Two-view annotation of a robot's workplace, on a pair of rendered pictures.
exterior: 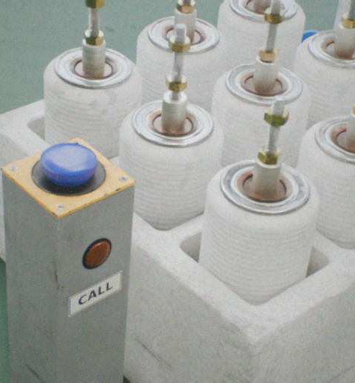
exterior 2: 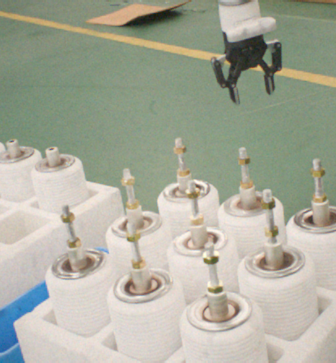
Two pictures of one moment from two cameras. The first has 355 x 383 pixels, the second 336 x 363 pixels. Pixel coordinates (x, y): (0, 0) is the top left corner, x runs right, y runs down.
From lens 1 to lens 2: 116 cm
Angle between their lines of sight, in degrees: 77
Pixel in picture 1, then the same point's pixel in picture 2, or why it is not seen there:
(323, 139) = (257, 211)
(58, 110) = (260, 339)
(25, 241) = not seen: outside the picture
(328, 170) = (279, 212)
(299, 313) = not seen: outside the picture
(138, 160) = (312, 279)
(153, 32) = (146, 297)
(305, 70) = (157, 242)
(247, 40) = (114, 275)
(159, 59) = (178, 293)
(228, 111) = (231, 255)
